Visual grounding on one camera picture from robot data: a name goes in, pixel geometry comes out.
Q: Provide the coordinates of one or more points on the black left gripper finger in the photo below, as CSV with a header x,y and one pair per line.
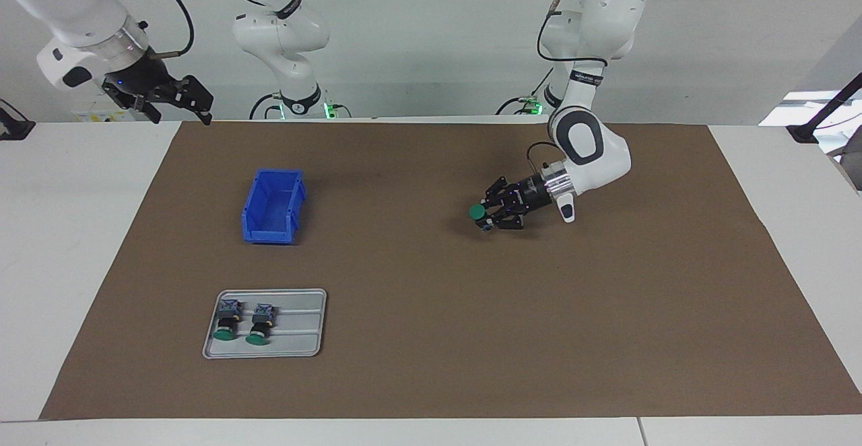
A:
x,y
508,220
500,191

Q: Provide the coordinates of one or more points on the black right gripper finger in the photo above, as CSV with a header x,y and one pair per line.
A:
x,y
120,94
196,94

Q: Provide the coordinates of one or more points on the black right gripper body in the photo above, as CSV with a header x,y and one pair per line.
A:
x,y
148,79

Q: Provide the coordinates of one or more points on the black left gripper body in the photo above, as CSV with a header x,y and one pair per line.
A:
x,y
528,193

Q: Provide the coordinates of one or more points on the green push button switch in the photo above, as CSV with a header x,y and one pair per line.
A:
x,y
260,321
227,316
477,211

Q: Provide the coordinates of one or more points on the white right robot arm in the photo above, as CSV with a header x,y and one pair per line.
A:
x,y
74,8

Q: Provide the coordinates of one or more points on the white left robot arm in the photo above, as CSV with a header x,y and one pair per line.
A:
x,y
613,156

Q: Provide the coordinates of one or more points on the brown paper mat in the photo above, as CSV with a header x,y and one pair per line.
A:
x,y
471,311

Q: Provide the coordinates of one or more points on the black table clamp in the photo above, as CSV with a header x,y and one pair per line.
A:
x,y
13,128

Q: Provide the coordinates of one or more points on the blue plastic bin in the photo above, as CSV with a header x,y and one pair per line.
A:
x,y
269,234

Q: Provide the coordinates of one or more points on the grey metal tray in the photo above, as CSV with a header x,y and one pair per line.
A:
x,y
289,345

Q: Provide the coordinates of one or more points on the black angled stand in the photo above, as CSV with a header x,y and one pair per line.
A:
x,y
801,133

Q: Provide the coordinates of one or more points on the grey chair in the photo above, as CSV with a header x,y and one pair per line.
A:
x,y
854,170

